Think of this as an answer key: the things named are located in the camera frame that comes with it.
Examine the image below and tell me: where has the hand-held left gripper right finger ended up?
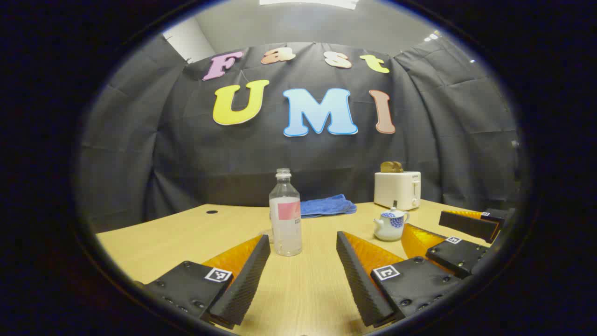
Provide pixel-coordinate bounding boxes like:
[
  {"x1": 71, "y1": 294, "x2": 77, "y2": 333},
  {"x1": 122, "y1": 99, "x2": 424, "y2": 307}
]
[{"x1": 336, "y1": 231, "x2": 463, "y2": 328}]

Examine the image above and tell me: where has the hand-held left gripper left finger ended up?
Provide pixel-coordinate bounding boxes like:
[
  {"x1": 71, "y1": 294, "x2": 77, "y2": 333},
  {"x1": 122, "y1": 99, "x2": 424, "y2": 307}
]
[{"x1": 135, "y1": 234, "x2": 271, "y2": 330}]

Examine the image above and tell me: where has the white blue-patterned teacup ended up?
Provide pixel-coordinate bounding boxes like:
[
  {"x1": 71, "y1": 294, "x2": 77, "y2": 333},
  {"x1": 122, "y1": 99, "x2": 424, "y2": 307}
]
[{"x1": 373, "y1": 214, "x2": 410, "y2": 242}]

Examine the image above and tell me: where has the clear plastic water bottle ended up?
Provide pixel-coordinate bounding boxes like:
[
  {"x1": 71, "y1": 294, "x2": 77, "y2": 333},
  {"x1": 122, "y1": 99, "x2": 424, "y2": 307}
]
[{"x1": 269, "y1": 168, "x2": 303, "y2": 257}]

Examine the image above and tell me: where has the white toaster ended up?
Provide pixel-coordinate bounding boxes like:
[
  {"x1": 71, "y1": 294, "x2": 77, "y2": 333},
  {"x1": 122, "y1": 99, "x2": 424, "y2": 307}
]
[{"x1": 374, "y1": 171, "x2": 422, "y2": 211}]

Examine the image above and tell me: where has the blue towel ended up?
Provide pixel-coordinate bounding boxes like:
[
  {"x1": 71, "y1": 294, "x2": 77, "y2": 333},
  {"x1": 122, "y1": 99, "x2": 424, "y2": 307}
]
[{"x1": 300, "y1": 194, "x2": 358, "y2": 219}]

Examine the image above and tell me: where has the black backdrop cloth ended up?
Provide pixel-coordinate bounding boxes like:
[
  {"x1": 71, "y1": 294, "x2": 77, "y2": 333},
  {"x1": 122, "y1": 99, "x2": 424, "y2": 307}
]
[{"x1": 76, "y1": 35, "x2": 521, "y2": 234}]

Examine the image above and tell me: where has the ceiling light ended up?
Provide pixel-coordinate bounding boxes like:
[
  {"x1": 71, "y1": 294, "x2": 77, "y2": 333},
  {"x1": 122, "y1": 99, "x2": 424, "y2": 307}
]
[{"x1": 258, "y1": 0, "x2": 360, "y2": 10}]

